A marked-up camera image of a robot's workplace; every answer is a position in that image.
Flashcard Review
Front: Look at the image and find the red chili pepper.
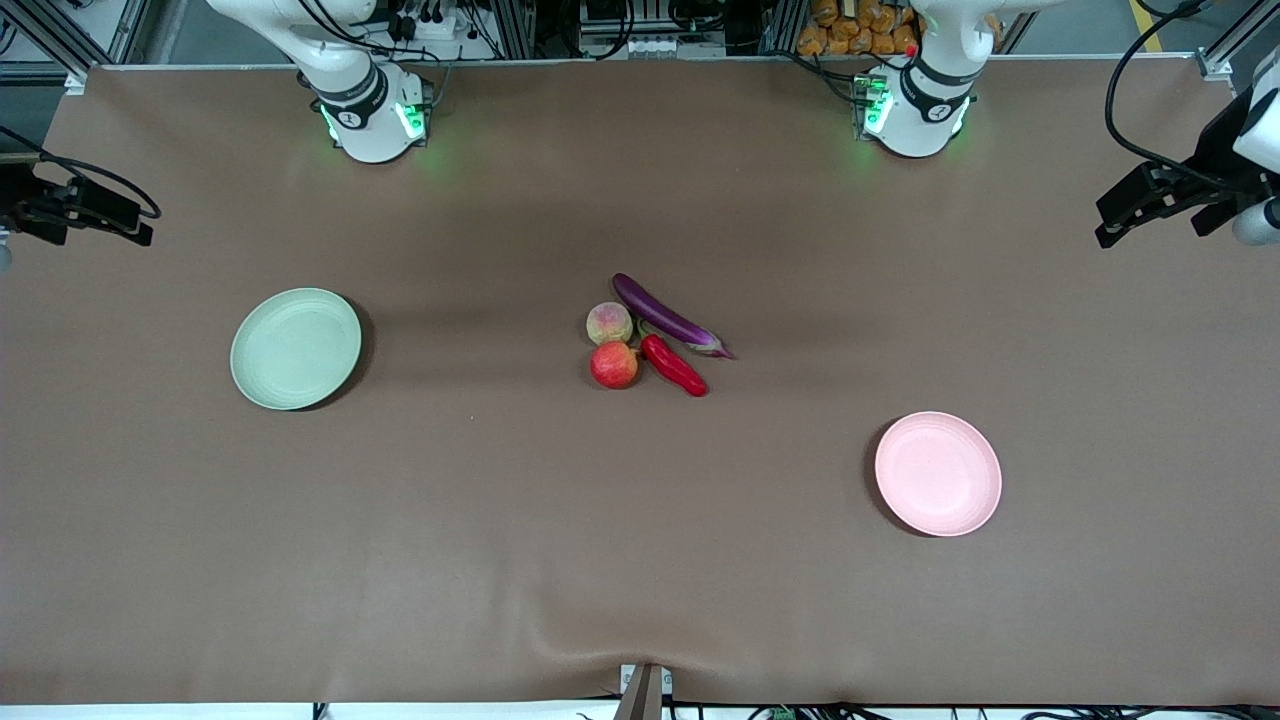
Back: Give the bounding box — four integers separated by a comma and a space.
640, 334, 709, 398

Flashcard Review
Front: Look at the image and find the purple eggplant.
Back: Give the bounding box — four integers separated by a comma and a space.
612, 273, 736, 360

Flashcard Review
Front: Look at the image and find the yellow pink peach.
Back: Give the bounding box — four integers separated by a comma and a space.
586, 302, 634, 346

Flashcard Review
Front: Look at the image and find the red apple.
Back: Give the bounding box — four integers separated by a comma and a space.
590, 341, 641, 390

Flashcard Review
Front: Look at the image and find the light green round plate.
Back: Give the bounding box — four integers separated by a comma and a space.
230, 288, 363, 412

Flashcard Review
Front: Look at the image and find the pink round plate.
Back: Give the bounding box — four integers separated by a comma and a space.
875, 411, 1003, 538

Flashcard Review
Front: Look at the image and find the orange packaged goods pile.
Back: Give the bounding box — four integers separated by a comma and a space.
797, 0, 1004, 58

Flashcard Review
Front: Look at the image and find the white power strip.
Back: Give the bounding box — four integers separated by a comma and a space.
385, 0, 461, 41

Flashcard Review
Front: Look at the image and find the brown table cover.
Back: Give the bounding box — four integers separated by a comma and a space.
0, 55, 1280, 706

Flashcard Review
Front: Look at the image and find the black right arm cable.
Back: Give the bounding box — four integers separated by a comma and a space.
0, 125, 162, 221

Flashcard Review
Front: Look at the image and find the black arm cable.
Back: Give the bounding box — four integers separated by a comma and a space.
1104, 0, 1231, 191
0, 125, 162, 221

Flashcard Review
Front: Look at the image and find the aluminium frame strut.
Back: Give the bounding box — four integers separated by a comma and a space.
0, 0, 151, 93
1195, 0, 1280, 81

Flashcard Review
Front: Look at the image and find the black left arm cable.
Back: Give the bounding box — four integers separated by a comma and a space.
1104, 0, 1231, 191

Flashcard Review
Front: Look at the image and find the aluminium frame post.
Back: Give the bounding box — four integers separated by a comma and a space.
495, 0, 538, 59
760, 0, 806, 56

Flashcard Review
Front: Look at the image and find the electronics box with cables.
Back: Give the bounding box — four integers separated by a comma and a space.
578, 0, 731, 59

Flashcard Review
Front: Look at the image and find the black cable bundle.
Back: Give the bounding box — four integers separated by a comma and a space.
670, 700, 1280, 720

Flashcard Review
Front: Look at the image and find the gray camera mount post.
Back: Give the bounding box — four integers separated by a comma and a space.
613, 663, 674, 720

